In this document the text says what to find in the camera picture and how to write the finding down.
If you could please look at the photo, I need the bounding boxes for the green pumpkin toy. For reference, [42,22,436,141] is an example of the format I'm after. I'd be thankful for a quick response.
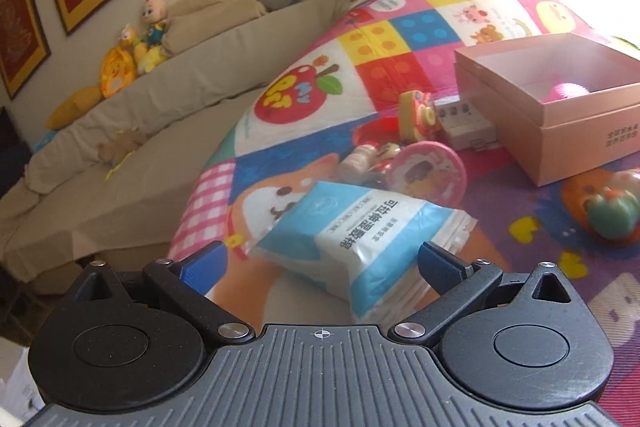
[585,172,640,242]

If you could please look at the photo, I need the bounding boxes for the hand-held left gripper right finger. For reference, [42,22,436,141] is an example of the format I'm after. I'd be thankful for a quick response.
[392,242,581,343]

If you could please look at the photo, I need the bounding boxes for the orange yellow plush bag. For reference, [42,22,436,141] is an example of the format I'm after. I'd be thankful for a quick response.
[99,47,138,98]

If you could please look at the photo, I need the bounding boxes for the yellow paper strip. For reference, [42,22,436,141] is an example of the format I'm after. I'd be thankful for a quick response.
[104,156,132,182]

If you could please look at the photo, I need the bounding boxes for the brown teddy bear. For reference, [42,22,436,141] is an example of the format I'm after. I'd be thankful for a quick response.
[97,129,146,165]

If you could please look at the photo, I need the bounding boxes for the colourful printed play mat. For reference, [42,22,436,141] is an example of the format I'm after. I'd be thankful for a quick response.
[167,0,640,427]

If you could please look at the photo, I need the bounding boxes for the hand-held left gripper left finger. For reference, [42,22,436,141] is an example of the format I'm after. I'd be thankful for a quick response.
[62,241,256,343]

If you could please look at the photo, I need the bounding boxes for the pink spiky ball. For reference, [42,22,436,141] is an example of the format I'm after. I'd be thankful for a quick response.
[542,82,587,104]

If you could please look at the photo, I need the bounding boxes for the beige sofa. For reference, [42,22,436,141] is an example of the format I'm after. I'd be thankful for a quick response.
[0,0,361,298]

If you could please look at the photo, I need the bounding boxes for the yellow duck plush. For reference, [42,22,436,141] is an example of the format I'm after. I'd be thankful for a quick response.
[117,24,146,60]

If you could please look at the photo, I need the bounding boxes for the small yellow plush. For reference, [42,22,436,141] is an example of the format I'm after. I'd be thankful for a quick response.
[137,44,169,74]

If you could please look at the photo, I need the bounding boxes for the white rectangular toy block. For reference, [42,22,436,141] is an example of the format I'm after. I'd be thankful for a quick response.
[434,99,498,152]

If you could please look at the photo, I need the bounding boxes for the beige cushions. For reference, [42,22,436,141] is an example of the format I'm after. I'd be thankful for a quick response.
[165,0,268,58]

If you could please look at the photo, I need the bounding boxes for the dark furniture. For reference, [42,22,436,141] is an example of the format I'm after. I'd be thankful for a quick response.
[0,107,26,198]

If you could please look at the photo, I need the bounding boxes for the small beige toy bottle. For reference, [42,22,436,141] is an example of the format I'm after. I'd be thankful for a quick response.
[340,144,381,180]

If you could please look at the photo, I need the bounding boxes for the round pink toy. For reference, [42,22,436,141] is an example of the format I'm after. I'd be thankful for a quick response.
[385,141,468,208]

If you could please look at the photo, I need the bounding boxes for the blue white tissue packet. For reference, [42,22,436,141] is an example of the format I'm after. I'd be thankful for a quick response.
[247,181,478,323]

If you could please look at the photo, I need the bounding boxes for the cartoon boy doll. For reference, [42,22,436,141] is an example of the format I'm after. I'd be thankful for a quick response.
[140,0,171,52]

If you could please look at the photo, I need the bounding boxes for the pink cardboard box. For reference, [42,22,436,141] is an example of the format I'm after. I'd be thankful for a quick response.
[453,32,640,186]

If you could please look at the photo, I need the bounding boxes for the yellow pillow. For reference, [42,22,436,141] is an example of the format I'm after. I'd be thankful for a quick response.
[46,86,103,130]

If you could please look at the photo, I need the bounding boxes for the yellow pink donut toy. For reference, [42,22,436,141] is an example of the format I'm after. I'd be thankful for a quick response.
[397,89,443,145]

